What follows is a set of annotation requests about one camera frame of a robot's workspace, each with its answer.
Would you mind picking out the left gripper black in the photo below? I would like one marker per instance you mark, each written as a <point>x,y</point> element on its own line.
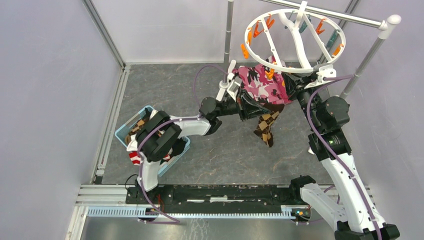
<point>247,106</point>

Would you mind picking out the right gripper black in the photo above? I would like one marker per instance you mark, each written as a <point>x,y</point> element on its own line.
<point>295,83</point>

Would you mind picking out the brown argyle sock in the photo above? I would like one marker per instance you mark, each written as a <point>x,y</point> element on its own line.
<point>265,122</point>
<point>138,126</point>

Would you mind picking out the white round clip hanger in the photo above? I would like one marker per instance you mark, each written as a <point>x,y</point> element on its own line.
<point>293,19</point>

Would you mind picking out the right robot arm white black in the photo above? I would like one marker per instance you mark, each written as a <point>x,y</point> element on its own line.
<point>356,217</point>

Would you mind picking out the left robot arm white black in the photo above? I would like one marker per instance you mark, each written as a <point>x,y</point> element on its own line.
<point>159,134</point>

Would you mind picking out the orange clip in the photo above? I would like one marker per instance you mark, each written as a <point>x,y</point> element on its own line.
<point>244,51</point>
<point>269,73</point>

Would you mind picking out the orange clip right rim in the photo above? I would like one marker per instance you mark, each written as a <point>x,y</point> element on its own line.
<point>337,50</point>

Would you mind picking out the orange clip far left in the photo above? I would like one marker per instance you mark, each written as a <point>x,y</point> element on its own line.
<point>244,51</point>

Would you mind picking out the teal clip right rim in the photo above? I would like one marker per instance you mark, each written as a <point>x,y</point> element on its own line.
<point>332,39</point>

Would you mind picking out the pink camouflage garment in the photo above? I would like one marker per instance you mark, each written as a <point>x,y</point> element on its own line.
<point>256,82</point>

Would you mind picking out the red white striped sock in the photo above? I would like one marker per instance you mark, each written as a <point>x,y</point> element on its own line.
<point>135,158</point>

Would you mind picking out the light blue laundry basket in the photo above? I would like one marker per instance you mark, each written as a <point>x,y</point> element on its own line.
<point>177,151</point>

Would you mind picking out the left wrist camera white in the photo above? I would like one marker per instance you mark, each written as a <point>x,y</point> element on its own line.
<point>234,87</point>

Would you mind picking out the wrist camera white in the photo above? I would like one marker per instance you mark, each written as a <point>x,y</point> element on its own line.
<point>323,72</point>
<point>234,87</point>

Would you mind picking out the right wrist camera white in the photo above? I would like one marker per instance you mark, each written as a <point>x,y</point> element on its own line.
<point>323,72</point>

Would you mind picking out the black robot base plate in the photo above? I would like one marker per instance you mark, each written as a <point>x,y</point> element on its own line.
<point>217,199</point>

